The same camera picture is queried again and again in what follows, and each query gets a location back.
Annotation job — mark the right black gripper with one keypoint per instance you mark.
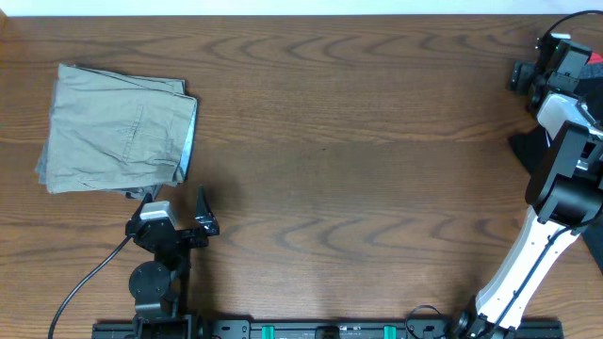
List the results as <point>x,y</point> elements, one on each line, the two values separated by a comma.
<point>521,76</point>

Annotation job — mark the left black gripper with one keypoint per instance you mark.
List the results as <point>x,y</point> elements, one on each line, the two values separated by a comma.
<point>205,225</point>

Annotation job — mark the black leggings red waistband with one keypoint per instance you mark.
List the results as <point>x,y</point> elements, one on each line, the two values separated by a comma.
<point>591,79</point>

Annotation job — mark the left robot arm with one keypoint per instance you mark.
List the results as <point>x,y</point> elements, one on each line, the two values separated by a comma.
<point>159,287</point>

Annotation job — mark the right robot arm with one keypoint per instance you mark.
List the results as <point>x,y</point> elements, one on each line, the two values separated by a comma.
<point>564,158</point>

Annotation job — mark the black and white garment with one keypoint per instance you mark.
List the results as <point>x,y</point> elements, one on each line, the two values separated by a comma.
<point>531,149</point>

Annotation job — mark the folded khaki trousers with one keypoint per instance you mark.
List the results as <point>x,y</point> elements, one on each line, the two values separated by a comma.
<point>115,132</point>

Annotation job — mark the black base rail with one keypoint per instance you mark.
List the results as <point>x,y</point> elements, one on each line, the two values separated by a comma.
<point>244,329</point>

